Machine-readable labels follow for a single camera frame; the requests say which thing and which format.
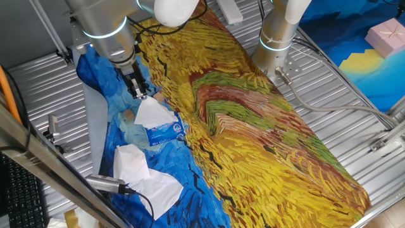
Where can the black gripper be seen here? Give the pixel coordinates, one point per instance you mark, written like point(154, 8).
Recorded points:
point(131, 74)

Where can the white paper napkin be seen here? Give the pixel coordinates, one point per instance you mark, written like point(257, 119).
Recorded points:
point(161, 193)
point(152, 114)
point(129, 161)

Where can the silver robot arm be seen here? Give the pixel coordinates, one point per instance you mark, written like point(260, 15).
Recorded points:
point(104, 19)

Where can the small wooden cube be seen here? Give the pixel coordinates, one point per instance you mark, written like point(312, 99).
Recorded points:
point(159, 96)
point(128, 114)

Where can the blue tissue pack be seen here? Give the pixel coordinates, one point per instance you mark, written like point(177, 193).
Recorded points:
point(167, 134)

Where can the grey clamp tool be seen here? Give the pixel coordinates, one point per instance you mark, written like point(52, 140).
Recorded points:
point(53, 125)

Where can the grey metal rod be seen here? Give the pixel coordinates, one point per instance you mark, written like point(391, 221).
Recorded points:
point(47, 28)

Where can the white power strip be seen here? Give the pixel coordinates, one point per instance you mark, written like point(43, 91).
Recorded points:
point(231, 11)

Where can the painted wheatfield tablecloth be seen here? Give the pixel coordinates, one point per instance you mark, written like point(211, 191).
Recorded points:
point(253, 142)

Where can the yellow cardboard box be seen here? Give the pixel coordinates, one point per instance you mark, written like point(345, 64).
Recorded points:
point(70, 218)

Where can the black keyboard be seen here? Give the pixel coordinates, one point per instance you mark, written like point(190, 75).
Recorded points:
point(22, 196)

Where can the blue yellow backdrop cloth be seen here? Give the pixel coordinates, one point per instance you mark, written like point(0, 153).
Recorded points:
point(364, 79)

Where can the pink gift box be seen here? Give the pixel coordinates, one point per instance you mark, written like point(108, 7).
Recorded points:
point(387, 36)

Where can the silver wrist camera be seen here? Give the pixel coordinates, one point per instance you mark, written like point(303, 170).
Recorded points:
point(79, 38)

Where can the silver cylindrical camera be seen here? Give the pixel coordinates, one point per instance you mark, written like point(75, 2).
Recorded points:
point(101, 183)

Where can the aluminium frame beam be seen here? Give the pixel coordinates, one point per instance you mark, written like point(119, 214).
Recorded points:
point(47, 164)

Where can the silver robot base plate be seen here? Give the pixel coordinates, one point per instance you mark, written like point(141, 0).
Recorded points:
point(294, 68)

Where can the aluminium profile rail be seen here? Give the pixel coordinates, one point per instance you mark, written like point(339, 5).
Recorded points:
point(389, 136)

